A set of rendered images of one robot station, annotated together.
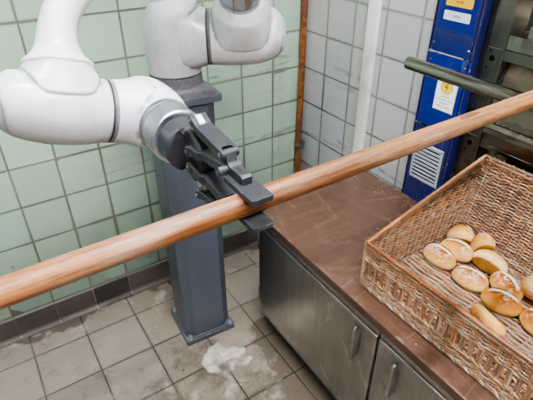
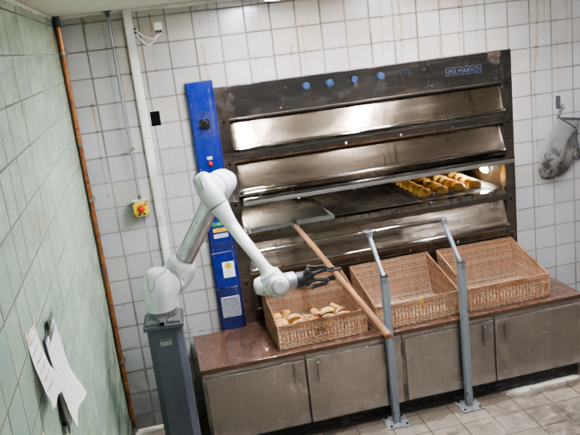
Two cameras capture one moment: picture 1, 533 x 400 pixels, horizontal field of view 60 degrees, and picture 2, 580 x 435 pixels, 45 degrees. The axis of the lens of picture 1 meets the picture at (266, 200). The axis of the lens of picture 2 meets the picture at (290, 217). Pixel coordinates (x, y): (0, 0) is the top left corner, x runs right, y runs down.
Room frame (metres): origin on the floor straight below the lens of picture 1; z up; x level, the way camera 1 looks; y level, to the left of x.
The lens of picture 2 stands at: (-0.63, 3.21, 2.37)
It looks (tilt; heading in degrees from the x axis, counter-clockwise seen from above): 15 degrees down; 292
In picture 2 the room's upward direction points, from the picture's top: 7 degrees counter-clockwise
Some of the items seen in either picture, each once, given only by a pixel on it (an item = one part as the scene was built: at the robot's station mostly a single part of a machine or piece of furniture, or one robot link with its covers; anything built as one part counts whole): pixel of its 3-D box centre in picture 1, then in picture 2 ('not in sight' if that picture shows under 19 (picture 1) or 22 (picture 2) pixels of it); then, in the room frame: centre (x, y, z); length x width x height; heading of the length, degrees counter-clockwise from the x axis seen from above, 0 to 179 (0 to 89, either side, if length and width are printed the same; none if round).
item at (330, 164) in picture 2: not in sight; (375, 156); (0.52, -1.14, 1.54); 1.79 x 0.11 x 0.19; 33
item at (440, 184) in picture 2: not in sight; (434, 180); (0.28, -1.83, 1.21); 0.61 x 0.48 x 0.06; 123
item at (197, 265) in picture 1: (192, 223); (178, 404); (1.36, 0.27, 0.50); 0.21 x 0.21 x 1.00; 29
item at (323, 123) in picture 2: not in sight; (371, 116); (0.52, -1.14, 1.80); 1.79 x 0.11 x 0.19; 33
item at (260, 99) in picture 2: not in sight; (367, 85); (0.54, -1.16, 1.99); 1.80 x 0.08 x 0.21; 33
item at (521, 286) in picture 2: not in sight; (491, 272); (-0.15, -1.26, 0.72); 0.56 x 0.49 x 0.28; 33
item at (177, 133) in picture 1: (193, 150); (305, 278); (0.61, 0.11, 1.18); 0.09 x 0.07 x 0.08; 33
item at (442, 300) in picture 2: not in sight; (403, 289); (0.36, -0.93, 0.72); 0.56 x 0.49 x 0.28; 35
